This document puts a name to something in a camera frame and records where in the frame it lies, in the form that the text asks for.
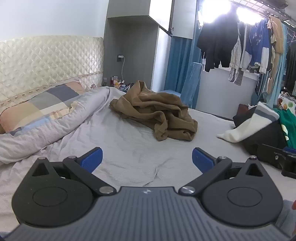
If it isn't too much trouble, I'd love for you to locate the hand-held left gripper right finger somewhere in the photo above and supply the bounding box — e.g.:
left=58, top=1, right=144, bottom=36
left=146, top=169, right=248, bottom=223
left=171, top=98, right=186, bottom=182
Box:
left=178, top=147, right=266, bottom=196

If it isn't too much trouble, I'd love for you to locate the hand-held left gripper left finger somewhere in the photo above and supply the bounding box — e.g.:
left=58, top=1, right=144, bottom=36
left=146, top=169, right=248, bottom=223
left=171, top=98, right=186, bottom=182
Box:
left=30, top=147, right=117, bottom=196

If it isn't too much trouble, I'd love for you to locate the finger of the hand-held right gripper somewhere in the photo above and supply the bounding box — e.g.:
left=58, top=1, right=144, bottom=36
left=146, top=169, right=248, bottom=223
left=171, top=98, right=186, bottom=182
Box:
left=261, top=144, right=287, bottom=161

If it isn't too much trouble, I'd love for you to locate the brown zip hoodie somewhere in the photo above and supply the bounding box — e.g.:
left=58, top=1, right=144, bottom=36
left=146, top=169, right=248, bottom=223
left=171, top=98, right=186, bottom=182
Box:
left=109, top=80, right=198, bottom=142

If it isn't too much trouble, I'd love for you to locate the metal clothes rack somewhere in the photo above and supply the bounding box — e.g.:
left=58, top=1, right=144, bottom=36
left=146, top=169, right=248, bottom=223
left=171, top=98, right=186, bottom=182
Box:
left=228, top=0, right=296, bottom=24

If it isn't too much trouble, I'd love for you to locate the black cloth pile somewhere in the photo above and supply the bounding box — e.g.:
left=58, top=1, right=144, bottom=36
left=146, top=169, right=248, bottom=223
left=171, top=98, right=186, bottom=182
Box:
left=232, top=104, right=289, bottom=169

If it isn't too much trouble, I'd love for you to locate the green garment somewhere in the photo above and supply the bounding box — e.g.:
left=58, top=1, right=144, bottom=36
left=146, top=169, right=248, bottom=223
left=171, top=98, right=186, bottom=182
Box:
left=276, top=109, right=296, bottom=149

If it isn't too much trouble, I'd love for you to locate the white sweater with grey stripes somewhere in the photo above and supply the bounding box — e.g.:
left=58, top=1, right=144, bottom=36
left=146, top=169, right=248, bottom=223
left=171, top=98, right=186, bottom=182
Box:
left=216, top=101, right=280, bottom=143

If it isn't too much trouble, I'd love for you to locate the pale grey quilt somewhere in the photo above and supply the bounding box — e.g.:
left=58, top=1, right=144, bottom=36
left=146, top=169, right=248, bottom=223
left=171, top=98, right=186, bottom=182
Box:
left=0, top=86, right=111, bottom=163

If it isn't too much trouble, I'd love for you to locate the white dotted cloth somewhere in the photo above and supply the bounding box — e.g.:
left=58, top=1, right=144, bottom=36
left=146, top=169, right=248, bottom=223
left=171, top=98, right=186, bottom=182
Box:
left=277, top=93, right=296, bottom=114

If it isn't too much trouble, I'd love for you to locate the chair with blue cover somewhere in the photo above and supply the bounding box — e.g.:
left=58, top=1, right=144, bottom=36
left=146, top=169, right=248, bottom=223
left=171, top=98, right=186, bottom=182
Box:
left=163, top=61, right=203, bottom=109

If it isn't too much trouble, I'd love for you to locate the patchwork pillow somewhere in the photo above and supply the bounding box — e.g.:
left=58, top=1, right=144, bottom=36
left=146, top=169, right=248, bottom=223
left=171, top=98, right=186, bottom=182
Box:
left=0, top=77, right=93, bottom=135

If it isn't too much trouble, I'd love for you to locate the row of small bottles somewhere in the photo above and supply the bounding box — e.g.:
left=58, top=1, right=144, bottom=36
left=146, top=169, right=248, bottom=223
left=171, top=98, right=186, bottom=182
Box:
left=109, top=75, right=123, bottom=89

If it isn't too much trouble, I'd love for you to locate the hanging dark garment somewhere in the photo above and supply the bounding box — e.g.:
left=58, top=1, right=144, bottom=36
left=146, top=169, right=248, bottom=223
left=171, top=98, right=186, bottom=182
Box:
left=284, top=42, right=296, bottom=93

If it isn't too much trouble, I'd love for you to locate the blue curtain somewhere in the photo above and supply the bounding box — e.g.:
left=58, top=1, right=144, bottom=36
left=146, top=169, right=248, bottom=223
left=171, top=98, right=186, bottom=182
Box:
left=165, top=36, right=204, bottom=109

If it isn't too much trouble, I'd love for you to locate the white jacket with striped sleeves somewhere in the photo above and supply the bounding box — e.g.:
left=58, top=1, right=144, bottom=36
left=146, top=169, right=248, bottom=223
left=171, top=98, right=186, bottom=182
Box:
left=228, top=23, right=249, bottom=86

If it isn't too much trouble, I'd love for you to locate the cream quilted headboard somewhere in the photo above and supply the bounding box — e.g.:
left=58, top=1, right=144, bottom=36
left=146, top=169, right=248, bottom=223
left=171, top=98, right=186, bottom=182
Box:
left=0, top=35, right=104, bottom=105

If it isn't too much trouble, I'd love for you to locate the hanging blue and white jacket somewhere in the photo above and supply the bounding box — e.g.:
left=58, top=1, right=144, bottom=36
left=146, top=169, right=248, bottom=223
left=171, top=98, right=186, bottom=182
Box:
left=245, top=20, right=273, bottom=75

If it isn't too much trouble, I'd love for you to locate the hanging tan garment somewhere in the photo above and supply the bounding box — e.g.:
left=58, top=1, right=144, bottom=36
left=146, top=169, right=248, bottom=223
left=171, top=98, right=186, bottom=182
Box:
left=266, top=15, right=285, bottom=94

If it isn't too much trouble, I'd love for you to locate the white charging cable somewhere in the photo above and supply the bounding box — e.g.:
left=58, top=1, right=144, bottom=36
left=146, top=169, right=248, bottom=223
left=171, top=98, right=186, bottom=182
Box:
left=120, top=57, right=127, bottom=84

